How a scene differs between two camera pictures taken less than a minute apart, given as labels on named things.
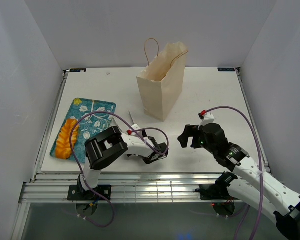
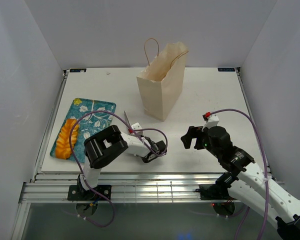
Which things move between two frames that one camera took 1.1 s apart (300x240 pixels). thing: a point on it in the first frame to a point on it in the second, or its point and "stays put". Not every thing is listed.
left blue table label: (77, 70) stays put
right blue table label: (228, 69) stays put
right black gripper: (190, 131) stays put
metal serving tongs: (131, 117) to (127, 120)
